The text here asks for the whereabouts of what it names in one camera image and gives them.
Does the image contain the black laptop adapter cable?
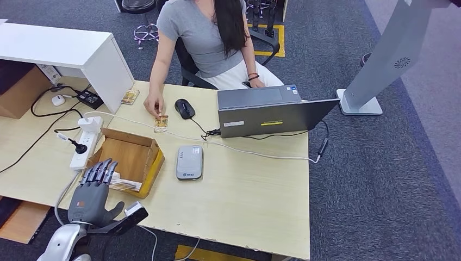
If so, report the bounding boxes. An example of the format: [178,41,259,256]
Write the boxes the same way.
[243,120,330,159]

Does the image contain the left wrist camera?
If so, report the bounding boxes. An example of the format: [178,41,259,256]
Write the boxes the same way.
[108,201,149,235]

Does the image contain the silver kiosk stand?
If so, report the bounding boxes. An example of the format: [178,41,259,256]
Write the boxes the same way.
[335,0,451,116]

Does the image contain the grey power strip cord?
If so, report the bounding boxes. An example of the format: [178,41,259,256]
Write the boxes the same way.
[54,170,159,261]

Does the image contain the looped black cable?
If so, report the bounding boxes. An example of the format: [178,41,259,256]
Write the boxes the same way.
[30,84,84,119]

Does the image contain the white printed label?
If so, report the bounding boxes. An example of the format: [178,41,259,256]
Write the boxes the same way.
[36,64,62,84]

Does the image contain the person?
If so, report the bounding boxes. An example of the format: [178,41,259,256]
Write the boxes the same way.
[143,0,285,120]

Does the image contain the white card holder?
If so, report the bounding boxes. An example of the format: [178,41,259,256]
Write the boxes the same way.
[107,171,144,192]

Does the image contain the black office chair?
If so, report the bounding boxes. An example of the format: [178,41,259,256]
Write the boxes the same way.
[175,28,281,90]

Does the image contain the grey laptop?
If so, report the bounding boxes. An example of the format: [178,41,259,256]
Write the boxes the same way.
[217,84,341,139]

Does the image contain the white power strip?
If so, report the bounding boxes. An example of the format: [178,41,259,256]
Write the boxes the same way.
[69,129,101,171]

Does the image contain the black mouse cable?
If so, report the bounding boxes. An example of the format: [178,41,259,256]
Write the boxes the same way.
[189,117,222,141]

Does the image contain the patterned room key card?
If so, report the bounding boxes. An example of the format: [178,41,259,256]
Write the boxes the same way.
[108,182,136,192]

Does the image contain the closed brown cardboard box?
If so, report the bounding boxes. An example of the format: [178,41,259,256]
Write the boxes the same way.
[0,66,53,120]

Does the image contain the white counter shelf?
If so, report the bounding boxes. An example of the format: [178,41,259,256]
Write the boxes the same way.
[0,18,135,114]

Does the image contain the person's left hand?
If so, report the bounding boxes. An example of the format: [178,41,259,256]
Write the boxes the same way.
[247,76,266,89]

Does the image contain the yellow floor tape square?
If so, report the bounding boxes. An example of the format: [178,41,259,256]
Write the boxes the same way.
[246,23,286,58]

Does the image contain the black power brick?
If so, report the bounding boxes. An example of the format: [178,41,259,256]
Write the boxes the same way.
[76,90,104,110]

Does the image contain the black computer mouse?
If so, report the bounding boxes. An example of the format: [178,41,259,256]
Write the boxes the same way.
[174,98,196,120]

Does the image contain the long white charger cable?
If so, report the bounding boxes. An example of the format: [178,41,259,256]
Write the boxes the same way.
[83,110,321,165]

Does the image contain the chrome stool base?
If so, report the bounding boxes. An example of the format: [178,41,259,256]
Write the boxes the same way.
[133,23,160,46]

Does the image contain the thin white cable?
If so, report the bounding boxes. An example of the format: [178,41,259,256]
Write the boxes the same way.
[172,238,201,261]

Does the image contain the black power plug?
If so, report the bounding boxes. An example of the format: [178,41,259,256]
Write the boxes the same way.
[54,132,88,155]

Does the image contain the black machine legs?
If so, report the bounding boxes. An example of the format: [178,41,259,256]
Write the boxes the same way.
[246,0,280,39]

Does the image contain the white charger block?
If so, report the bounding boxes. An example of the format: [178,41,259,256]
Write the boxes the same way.
[77,116,104,134]

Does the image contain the open cardboard box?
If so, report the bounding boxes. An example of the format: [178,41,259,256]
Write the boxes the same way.
[86,128,166,200]

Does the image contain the person's right hand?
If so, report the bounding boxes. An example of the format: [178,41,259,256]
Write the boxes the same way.
[143,92,166,119]

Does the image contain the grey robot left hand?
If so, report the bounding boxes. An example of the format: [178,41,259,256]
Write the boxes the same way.
[67,158,126,228]

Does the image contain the long black cable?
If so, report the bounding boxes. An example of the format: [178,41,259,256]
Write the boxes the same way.
[0,108,84,175]

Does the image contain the brown board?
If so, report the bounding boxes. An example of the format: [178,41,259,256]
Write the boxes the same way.
[0,200,52,245]

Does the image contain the black stool seat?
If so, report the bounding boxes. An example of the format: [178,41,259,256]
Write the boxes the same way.
[120,0,157,14]

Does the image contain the grey card reader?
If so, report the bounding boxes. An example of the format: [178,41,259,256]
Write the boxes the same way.
[176,145,204,181]

